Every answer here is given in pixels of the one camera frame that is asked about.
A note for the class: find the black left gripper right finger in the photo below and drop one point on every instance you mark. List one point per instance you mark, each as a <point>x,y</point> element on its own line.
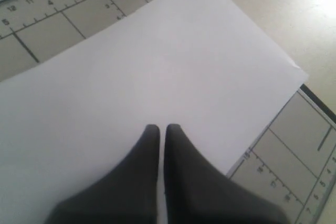
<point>196,192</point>

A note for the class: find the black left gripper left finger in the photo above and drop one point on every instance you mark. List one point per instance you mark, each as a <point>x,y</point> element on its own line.
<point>127,194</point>

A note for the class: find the white paper sheet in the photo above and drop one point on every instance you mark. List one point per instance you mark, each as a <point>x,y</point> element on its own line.
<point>203,64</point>

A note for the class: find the grey paper cutter base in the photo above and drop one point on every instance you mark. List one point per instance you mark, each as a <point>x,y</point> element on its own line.
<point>296,168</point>

